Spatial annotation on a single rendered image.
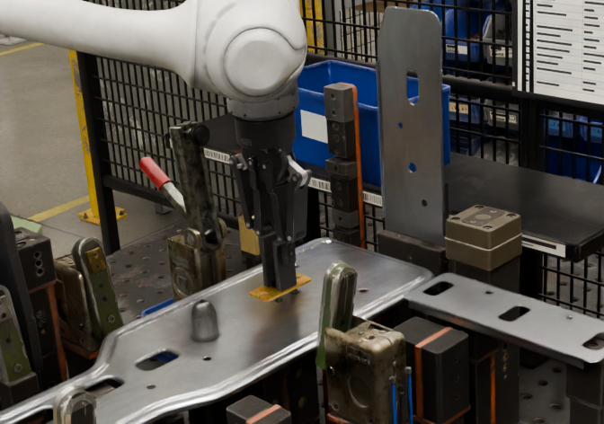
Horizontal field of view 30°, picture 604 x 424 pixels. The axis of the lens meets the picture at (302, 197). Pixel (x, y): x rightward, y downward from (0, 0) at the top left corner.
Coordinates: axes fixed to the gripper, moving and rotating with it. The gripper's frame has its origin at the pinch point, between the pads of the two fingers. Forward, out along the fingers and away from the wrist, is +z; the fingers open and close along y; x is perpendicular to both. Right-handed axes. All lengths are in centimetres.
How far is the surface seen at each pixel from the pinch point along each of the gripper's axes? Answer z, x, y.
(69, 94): 105, 252, -452
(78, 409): -3.7, -41.1, 15.5
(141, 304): 35, 23, -67
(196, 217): -3.7, -2.1, -13.5
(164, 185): -6.4, -0.9, -21.6
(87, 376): 4.9, -28.8, -3.0
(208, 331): 4.2, -13.6, 1.3
